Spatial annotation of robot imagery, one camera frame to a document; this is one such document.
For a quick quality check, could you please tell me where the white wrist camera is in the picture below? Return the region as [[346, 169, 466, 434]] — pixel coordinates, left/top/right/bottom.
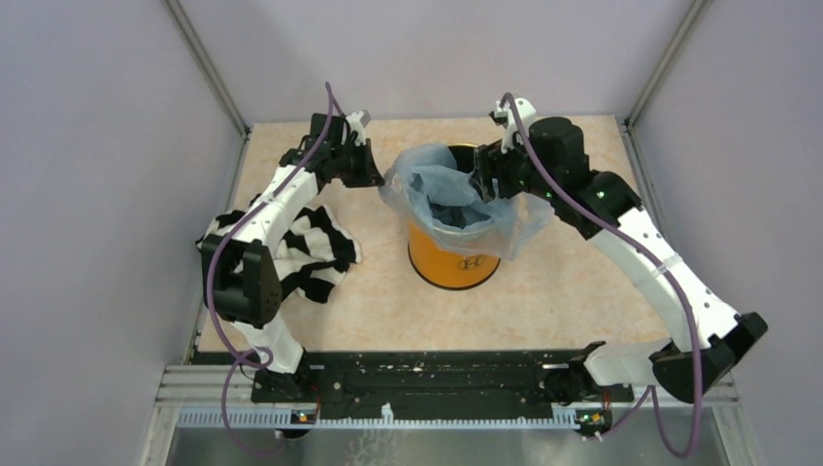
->
[[490, 97, 538, 153], [346, 110, 371, 147]]

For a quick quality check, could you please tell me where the left aluminium corner post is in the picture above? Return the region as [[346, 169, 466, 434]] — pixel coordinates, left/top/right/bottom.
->
[[161, 0, 250, 141]]

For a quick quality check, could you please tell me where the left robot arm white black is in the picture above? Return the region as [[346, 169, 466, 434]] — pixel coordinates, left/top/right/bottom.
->
[[201, 110, 384, 402]]

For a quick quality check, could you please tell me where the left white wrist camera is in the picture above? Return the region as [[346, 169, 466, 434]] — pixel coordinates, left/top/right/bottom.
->
[[346, 110, 371, 147]]

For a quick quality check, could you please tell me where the right aluminium corner post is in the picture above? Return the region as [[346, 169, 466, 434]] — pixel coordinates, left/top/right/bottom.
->
[[624, 0, 712, 132]]

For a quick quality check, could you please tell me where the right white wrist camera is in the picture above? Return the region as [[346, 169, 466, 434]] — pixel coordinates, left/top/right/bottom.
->
[[490, 97, 538, 153]]

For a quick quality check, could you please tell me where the aluminium corner post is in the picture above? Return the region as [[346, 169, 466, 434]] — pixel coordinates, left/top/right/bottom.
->
[[161, 0, 250, 141], [624, 0, 712, 132]]

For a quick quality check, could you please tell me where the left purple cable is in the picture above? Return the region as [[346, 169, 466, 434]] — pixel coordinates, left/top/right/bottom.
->
[[204, 82, 346, 456]]

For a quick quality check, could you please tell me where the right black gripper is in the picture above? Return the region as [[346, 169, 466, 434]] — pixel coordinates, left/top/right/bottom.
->
[[469, 124, 559, 203]]

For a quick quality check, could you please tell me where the aluminium frame rail front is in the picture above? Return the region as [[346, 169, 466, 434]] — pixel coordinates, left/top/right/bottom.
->
[[154, 365, 741, 408]]

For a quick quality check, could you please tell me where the translucent blue plastic trash bag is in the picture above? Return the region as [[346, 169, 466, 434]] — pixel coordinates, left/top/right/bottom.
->
[[379, 143, 553, 260]]

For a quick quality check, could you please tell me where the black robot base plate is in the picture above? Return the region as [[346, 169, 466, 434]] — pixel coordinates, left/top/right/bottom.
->
[[250, 349, 635, 421]]

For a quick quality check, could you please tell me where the purple cable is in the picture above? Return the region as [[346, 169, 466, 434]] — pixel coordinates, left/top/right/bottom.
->
[[500, 92, 706, 459], [204, 82, 346, 456]]

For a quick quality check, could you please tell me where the orange gold-rimmed trash bin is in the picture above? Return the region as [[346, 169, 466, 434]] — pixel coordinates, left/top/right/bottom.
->
[[408, 144, 503, 290]]

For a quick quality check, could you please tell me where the black white striped cloth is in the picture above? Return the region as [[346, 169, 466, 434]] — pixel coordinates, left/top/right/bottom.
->
[[213, 204, 362, 311]]

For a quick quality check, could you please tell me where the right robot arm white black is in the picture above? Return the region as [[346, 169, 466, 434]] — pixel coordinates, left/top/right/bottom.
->
[[473, 115, 768, 403]]

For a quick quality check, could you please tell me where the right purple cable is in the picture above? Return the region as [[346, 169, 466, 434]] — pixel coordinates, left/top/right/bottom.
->
[[500, 92, 706, 459]]

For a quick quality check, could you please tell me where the white toothed cable duct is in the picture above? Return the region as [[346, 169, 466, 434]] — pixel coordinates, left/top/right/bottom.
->
[[177, 404, 580, 430]]

